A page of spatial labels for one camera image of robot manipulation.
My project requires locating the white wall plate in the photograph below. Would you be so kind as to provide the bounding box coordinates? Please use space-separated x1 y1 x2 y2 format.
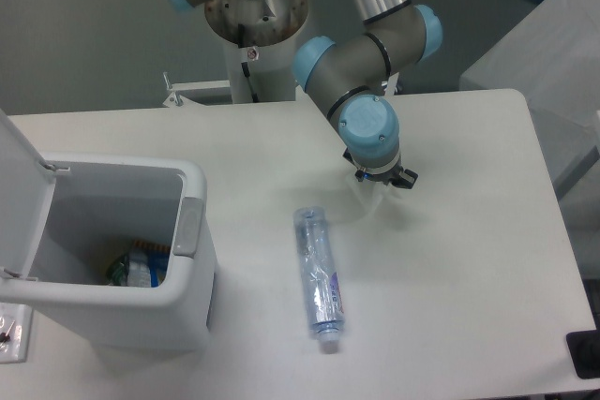
1 303 33 364

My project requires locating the white trash can lid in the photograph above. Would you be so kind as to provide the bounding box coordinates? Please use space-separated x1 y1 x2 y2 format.
1 114 56 278

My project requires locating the black device at edge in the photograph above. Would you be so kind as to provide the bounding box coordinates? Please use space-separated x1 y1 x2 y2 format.
566 330 599 379

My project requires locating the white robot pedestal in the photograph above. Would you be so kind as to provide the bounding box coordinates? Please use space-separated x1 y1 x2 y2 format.
204 0 308 80

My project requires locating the colourful trash inside can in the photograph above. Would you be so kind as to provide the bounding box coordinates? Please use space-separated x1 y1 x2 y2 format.
105 240 171 288

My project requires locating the clear plastic wrapper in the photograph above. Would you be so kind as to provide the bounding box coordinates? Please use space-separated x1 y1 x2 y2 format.
326 174 391 224

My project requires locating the black pedestal cable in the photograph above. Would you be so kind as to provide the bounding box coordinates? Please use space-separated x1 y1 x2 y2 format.
236 22 261 104

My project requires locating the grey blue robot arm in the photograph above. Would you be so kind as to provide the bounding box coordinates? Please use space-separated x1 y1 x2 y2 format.
170 0 443 189

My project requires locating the crushed clear plastic bottle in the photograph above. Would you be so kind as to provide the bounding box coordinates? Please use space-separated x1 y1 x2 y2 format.
293 206 345 354

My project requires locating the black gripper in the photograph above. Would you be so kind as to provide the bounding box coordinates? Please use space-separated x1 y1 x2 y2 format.
342 149 418 189

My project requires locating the white pedestal base bracket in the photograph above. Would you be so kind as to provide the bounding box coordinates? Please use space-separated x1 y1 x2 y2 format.
162 61 316 107

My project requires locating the grey covered side table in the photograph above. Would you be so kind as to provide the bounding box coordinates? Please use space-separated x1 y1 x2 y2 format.
459 0 599 198

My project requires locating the white trash can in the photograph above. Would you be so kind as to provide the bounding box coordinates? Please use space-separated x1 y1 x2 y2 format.
1 153 217 351

